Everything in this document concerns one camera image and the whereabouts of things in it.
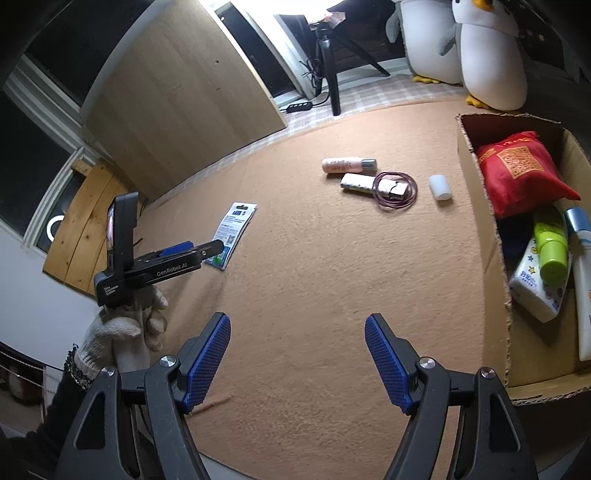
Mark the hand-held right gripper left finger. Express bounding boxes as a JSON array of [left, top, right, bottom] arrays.
[[55, 312, 232, 480]]

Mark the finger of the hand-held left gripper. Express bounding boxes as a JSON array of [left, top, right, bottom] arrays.
[[184, 239, 225, 266], [139, 240, 195, 259]]

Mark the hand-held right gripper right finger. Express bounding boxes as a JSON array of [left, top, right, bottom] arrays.
[[365, 314, 539, 480]]

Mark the white printed card packaging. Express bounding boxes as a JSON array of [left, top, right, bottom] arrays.
[[204, 202, 258, 271]]

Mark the cardboard box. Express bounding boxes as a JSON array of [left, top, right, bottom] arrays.
[[456, 113, 591, 407]]

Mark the white star-print tissue pack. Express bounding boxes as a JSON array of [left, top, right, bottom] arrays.
[[508, 235, 573, 324]]

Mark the green squeeze tube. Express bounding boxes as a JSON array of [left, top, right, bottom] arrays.
[[533, 210, 570, 287]]

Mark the red cloth pouch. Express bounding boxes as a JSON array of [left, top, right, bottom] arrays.
[[475, 130, 581, 219]]

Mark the person's left forearm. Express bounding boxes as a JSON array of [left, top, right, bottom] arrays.
[[0, 344, 100, 480]]

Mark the person's left hand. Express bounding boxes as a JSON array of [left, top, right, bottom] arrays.
[[74, 284, 169, 379]]

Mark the pine plank board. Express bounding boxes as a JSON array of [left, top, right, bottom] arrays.
[[42, 159, 132, 296]]

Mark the brown fleece blanket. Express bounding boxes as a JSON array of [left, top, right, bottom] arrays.
[[134, 95, 591, 480]]

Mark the light wood cabinet panel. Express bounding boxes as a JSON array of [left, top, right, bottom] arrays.
[[81, 0, 289, 199]]

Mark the pink bottle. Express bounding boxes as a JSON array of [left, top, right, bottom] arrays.
[[322, 157, 378, 175]]

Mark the white dotted tube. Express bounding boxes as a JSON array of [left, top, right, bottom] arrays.
[[340, 173, 377, 195]]

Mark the small silver block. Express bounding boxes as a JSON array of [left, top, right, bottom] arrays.
[[376, 180, 411, 200]]

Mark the small white cylinder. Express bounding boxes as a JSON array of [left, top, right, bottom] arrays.
[[428, 174, 452, 201]]

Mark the black tripod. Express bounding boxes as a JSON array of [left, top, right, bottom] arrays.
[[302, 14, 391, 116]]

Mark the white blue-capped tube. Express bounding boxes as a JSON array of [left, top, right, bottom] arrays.
[[563, 207, 591, 363]]

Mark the white framed panel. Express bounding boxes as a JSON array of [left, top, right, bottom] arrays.
[[215, 0, 319, 100]]

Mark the plaid bed sheet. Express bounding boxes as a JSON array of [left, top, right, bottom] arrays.
[[272, 69, 467, 139]]

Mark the white penguin plush toy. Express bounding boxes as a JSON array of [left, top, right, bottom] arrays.
[[385, 0, 464, 86], [451, 0, 529, 112]]

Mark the white window frame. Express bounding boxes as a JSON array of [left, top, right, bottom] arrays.
[[9, 65, 93, 250]]

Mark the purple coiled cable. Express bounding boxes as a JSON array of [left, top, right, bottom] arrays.
[[373, 172, 419, 212]]

